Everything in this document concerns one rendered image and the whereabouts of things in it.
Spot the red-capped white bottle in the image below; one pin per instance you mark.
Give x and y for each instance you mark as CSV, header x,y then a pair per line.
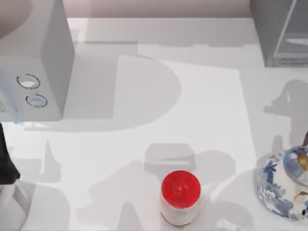
x,y
180,195

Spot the small microwave knob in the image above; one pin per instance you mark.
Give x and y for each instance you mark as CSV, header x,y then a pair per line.
x,y
36,100

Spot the large microwave knob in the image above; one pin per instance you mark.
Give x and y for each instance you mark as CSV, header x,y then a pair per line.
x,y
28,81

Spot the pale microwave oven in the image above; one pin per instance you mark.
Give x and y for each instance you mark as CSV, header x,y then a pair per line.
x,y
36,48

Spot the blue and white teapot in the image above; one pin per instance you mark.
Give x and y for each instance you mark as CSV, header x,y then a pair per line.
x,y
284,183

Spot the grey cabinet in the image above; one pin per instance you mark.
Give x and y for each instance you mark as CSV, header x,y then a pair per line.
x,y
279,31

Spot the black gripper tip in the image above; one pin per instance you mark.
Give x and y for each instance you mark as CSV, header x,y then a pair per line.
x,y
7,166

